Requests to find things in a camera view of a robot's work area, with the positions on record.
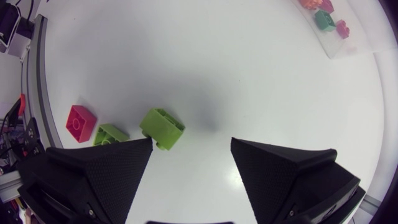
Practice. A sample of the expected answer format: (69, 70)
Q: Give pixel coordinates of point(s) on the pink toy brick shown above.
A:
(342, 29)
(327, 6)

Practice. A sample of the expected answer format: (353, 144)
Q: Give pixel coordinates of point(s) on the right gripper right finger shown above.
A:
(280, 183)

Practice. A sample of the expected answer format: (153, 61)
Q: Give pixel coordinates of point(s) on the dark green toy brick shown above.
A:
(324, 20)

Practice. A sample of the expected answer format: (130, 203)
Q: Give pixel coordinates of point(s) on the light green toy brick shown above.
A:
(109, 134)
(161, 128)

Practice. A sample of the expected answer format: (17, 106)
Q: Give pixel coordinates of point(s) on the clear plastic container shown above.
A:
(345, 28)

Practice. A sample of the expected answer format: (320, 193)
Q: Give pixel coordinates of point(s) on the orange toy brick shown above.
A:
(309, 3)

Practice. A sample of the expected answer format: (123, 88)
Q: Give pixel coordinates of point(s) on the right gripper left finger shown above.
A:
(102, 177)

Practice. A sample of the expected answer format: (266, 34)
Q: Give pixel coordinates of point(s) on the red toy brick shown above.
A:
(80, 123)

